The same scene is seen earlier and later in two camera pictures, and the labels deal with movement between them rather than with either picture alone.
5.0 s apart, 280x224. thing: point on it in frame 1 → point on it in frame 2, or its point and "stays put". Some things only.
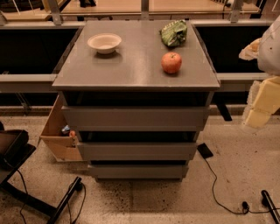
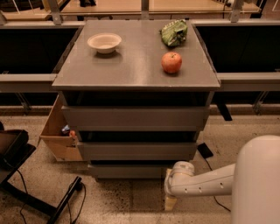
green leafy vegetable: x=174 y=34 stays put
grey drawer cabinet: x=137 y=94 stays put
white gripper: x=270 y=52 → x=172 y=181
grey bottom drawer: x=138 y=171 stays put
